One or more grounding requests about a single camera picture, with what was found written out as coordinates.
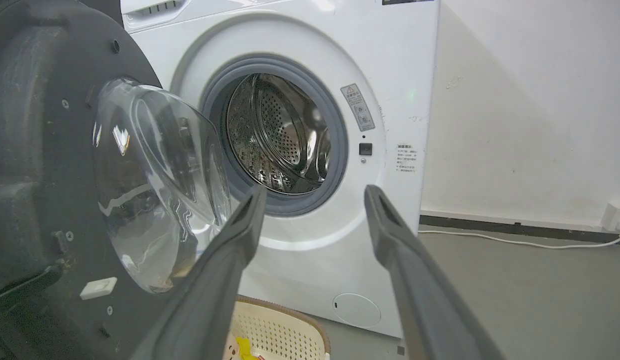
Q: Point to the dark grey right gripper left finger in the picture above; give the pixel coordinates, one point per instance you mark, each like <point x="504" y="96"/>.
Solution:
<point x="209" y="295"/>

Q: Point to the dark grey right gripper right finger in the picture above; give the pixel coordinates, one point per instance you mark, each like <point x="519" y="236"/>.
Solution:
<point x="420" y="290"/>

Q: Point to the dark grey washing machine door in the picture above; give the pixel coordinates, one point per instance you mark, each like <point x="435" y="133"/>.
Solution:
<point x="64" y="190"/>

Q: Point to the white front-load washing machine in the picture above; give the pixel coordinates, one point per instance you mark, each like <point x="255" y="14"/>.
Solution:
<point x="310" y="140"/>

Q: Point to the yellow toy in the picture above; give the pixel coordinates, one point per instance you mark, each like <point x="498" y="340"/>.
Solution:
<point x="244" y="349"/>

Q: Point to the cream perforated laundry basket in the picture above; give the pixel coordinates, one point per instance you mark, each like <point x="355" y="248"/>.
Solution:
<point x="279" y="332"/>

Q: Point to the white wall socket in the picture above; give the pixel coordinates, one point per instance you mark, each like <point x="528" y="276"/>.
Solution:
<point x="617" y="218"/>

